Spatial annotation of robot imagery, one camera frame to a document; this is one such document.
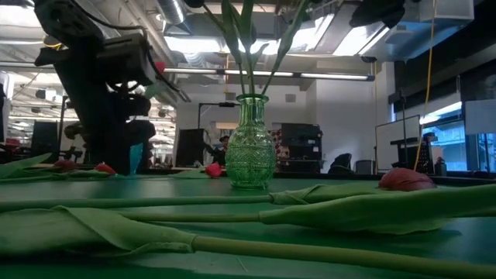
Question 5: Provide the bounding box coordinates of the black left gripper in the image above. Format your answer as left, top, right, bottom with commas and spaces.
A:
98, 33, 157, 87

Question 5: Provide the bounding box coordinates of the bright red artificial tulip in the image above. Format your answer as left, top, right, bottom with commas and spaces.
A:
0, 205, 496, 279
57, 161, 117, 179
143, 60, 168, 100
170, 162, 224, 180

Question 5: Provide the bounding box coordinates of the dark red artificial tulip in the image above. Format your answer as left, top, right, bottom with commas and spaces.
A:
0, 152, 82, 183
0, 167, 439, 212
115, 184, 496, 236

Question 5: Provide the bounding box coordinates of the green glass vase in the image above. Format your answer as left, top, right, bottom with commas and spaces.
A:
225, 94, 277, 191

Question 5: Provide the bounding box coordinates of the black cabinet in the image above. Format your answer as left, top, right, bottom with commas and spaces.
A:
174, 128, 206, 168

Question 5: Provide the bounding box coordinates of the person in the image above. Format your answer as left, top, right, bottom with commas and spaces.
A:
211, 134, 232, 167

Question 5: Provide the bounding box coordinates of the long ceiling tube light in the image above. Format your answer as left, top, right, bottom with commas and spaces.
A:
162, 67, 375, 82

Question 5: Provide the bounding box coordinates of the black equipment rack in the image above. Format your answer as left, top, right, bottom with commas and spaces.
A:
281, 122, 323, 174

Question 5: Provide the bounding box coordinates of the black office chair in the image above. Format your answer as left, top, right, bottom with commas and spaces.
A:
328, 153, 353, 174

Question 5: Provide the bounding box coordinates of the whiteboard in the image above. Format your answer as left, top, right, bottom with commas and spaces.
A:
374, 115, 422, 171

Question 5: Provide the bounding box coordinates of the black pegboard panel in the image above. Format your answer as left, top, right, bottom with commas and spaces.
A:
416, 135, 437, 175

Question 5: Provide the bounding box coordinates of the green table mat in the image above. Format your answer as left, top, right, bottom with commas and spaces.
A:
0, 172, 496, 279

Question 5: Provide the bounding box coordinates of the white paper sheet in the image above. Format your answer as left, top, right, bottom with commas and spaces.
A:
463, 98, 496, 136

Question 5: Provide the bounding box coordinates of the silver ventilation duct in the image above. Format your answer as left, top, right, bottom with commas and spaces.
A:
157, 0, 187, 26

